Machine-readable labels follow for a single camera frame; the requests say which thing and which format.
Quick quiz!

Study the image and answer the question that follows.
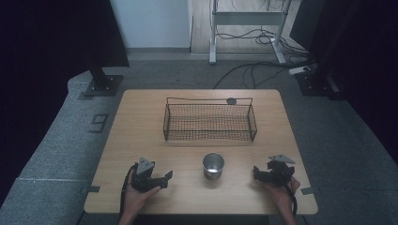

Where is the black stand with base plate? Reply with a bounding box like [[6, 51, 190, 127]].
[[295, 0, 360, 98], [83, 57, 125, 98]]

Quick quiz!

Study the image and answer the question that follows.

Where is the long black floor cable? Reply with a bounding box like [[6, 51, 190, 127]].
[[212, 60, 303, 90]]

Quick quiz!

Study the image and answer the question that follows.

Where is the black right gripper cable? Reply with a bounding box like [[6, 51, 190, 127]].
[[282, 177, 299, 218]]

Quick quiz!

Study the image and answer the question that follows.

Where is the person's left hand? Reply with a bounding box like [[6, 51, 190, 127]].
[[122, 187, 162, 216]]

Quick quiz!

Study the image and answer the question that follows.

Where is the dark curtain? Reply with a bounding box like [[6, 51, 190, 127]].
[[0, 0, 130, 207], [289, 0, 398, 158]]

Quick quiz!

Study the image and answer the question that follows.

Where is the metal cup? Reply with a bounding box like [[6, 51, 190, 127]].
[[202, 152, 226, 181]]

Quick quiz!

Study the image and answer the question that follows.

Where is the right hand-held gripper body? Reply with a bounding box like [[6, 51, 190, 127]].
[[264, 154, 297, 188]]

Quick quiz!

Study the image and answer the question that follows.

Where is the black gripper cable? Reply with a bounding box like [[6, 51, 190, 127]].
[[282, 177, 299, 218], [118, 163, 139, 220]]

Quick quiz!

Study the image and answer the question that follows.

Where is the bundle of black floor cables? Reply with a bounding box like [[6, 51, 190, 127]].
[[215, 0, 312, 58]]

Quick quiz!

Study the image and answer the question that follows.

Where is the white desk frame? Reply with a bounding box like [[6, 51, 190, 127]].
[[208, 0, 294, 66]]

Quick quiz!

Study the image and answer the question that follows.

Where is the white power strip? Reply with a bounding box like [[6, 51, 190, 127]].
[[287, 65, 312, 76]]

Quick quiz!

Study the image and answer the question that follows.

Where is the person's right hand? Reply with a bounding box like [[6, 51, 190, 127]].
[[266, 176, 301, 214]]

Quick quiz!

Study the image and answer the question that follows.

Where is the black wire mesh basket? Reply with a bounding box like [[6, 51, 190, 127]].
[[162, 97, 259, 143]]

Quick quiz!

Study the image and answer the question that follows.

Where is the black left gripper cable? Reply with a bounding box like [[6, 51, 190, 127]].
[[118, 163, 139, 220]]

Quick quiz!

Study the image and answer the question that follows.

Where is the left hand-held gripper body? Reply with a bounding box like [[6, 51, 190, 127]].
[[130, 157, 167, 193]]

